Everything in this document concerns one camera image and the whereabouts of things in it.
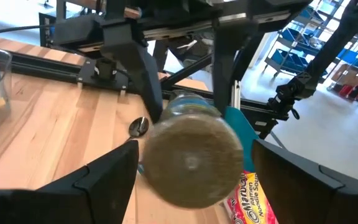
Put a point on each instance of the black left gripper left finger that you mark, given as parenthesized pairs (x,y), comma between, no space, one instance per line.
(110,180)

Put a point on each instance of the spice jar with tan lid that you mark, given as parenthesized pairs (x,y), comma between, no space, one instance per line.
(191,161)

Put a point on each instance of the cardboard box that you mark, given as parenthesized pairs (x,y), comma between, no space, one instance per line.
(350,76)

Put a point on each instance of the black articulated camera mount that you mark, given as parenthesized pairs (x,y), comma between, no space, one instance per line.
(286,95)

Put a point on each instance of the metal spoon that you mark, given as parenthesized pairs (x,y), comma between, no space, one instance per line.
(138,127)

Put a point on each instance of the shelf rack with blue bins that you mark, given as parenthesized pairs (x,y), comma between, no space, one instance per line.
(286,60)

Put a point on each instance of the red beef ramen packet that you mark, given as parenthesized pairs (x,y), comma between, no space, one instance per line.
(253,202)

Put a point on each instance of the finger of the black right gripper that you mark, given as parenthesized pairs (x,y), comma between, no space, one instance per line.
(225,62)
(141,68)

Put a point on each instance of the silver aluminium extrusion bar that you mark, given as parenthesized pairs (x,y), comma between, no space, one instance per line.
(236,93)

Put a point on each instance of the teal plastic bin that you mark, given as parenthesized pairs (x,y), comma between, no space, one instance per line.
(244,140)

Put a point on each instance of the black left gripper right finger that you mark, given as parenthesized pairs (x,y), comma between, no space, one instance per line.
(291,186)

